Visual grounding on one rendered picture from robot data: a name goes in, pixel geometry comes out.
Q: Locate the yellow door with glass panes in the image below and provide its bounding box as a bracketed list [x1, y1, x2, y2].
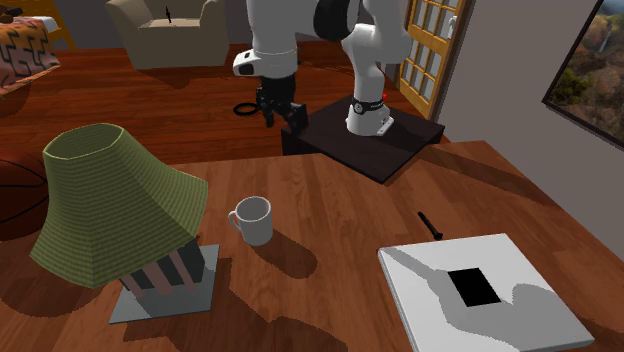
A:
[396, 0, 475, 121]

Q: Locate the dark robot stand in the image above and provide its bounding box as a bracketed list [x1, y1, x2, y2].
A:
[281, 94, 446, 185]

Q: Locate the beige armchair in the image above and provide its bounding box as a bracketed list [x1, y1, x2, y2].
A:
[105, 0, 231, 71]

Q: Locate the white book with black patch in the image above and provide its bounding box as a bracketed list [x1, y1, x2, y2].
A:
[377, 232, 596, 352]

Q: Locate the green shade table lamp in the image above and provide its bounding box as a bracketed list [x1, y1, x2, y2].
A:
[29, 122, 221, 325]

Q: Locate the brown basketball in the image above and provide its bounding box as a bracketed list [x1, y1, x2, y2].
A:
[0, 147, 50, 242]

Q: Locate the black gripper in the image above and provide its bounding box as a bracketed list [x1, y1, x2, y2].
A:
[256, 73, 310, 138]

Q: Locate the black ring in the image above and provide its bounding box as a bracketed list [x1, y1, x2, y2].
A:
[232, 101, 260, 118]

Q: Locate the framed landscape wall picture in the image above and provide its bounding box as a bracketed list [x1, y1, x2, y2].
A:
[541, 0, 624, 150]

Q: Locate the white mug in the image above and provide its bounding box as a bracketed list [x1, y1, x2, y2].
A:
[227, 195, 275, 247]

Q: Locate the black pen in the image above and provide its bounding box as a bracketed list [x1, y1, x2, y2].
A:
[416, 210, 444, 242]

